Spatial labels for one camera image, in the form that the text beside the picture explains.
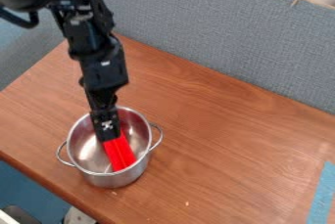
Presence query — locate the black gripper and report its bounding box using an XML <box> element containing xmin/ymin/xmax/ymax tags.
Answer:
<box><xmin>80</xmin><ymin>43</ymin><xmax>128</xmax><ymax>143</ymax></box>

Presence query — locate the red plastic block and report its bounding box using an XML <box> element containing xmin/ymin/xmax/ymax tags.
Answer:
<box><xmin>103</xmin><ymin>132</ymin><xmax>136</xmax><ymax>172</ymax></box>

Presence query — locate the metal pot with handles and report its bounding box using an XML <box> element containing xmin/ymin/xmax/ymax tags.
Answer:
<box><xmin>56</xmin><ymin>106</ymin><xmax>163</xmax><ymax>189</ymax></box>

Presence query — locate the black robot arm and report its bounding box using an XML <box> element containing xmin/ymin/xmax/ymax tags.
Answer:
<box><xmin>0</xmin><ymin>0</ymin><xmax>128</xmax><ymax>143</ymax></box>

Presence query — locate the white object under table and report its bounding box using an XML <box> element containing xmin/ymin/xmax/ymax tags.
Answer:
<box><xmin>63</xmin><ymin>207</ymin><xmax>96</xmax><ymax>224</ymax></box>

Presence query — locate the dark object bottom left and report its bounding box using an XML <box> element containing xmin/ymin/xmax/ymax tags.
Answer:
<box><xmin>1</xmin><ymin>205</ymin><xmax>41</xmax><ymax>224</ymax></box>

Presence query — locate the grey fabric divider panel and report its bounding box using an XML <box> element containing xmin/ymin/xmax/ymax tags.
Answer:
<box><xmin>104</xmin><ymin>0</ymin><xmax>335</xmax><ymax>114</ymax></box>

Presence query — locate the blue tape strip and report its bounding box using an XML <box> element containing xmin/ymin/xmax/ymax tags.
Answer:
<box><xmin>307</xmin><ymin>161</ymin><xmax>335</xmax><ymax>224</ymax></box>

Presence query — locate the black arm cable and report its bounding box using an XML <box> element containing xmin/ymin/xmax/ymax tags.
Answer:
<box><xmin>0</xmin><ymin>6</ymin><xmax>40</xmax><ymax>29</ymax></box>

